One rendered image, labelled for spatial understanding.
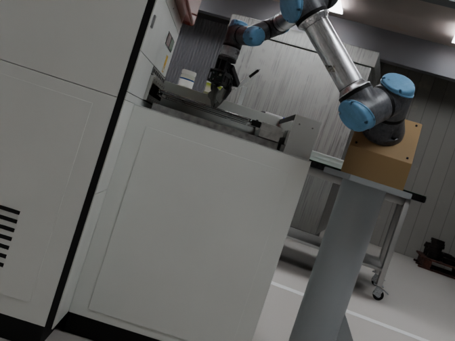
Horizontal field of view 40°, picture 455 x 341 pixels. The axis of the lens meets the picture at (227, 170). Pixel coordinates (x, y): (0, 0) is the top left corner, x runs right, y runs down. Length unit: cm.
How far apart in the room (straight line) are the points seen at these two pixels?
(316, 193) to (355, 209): 465
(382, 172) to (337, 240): 28
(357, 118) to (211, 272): 70
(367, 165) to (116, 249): 90
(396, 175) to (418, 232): 767
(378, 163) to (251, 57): 504
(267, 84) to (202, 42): 361
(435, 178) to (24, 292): 834
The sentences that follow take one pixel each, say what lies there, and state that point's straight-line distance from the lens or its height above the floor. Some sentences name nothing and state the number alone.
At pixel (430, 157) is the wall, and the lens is 985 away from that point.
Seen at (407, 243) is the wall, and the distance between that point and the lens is 985.
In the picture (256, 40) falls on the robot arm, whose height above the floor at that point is 120.
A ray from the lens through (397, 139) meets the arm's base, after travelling 222.
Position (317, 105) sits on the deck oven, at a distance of 690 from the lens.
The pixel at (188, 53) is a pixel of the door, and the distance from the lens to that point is 1051.
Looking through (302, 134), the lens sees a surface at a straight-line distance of 215.
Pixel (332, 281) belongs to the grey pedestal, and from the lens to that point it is 221.
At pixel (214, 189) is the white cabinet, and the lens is 208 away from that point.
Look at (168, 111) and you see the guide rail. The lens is 236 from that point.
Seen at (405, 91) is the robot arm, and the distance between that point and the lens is 210.
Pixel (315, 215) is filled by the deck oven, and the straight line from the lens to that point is 683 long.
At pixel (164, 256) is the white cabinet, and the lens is 212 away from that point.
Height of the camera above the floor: 79
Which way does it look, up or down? 2 degrees down
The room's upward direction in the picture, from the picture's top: 18 degrees clockwise
